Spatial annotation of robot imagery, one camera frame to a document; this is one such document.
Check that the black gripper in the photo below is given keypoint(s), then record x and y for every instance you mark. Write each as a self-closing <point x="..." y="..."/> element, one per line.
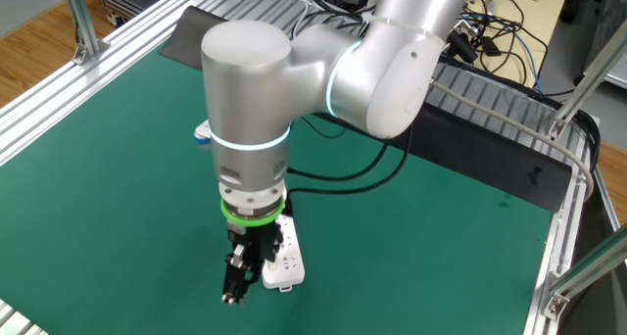
<point x="255" y="242"/>

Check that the white four-socket power strip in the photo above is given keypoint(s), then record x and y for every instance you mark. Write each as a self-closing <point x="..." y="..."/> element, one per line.
<point x="289" y="261"/>

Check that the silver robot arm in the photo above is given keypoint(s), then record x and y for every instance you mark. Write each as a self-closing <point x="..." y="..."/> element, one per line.
<point x="274" y="90"/>

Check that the green table mat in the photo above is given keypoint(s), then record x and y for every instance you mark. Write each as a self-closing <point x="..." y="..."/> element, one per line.
<point x="122" y="256"/>

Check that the silver metal clamp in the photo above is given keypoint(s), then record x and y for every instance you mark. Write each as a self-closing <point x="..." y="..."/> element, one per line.
<point x="467" y="26"/>

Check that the small black box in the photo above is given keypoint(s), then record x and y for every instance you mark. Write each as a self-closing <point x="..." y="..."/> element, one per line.
<point x="490" y="46"/>

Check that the yellow wooden desk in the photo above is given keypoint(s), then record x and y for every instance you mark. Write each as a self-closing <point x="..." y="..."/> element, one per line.
<point x="544" y="21"/>

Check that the grey cabinet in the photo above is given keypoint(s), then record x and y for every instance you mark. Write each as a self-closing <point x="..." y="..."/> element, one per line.
<point x="607" y="21"/>

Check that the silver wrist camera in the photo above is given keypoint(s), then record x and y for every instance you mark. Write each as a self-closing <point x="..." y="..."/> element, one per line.
<point x="201" y="135"/>

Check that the aluminium table frame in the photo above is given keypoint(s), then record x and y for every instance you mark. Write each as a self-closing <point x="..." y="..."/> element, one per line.
<point x="49" y="95"/>

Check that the aluminium frame post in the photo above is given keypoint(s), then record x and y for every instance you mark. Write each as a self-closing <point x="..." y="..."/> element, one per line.
<point x="593" y="75"/>
<point x="81" y="16"/>
<point x="588" y="271"/>

